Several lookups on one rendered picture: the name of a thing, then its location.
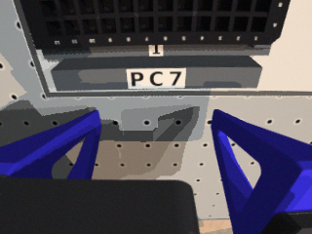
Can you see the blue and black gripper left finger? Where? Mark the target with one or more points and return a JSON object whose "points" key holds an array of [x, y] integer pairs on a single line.
{"points": [[34, 156]]}

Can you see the grey perforated base plate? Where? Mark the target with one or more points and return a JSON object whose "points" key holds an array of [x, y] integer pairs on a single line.
{"points": [[141, 137]]}

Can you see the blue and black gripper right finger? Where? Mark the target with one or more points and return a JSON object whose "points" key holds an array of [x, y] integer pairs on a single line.
{"points": [[285, 183]]}

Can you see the black well plate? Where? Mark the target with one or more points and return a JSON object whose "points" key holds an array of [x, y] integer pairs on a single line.
{"points": [[60, 24]]}

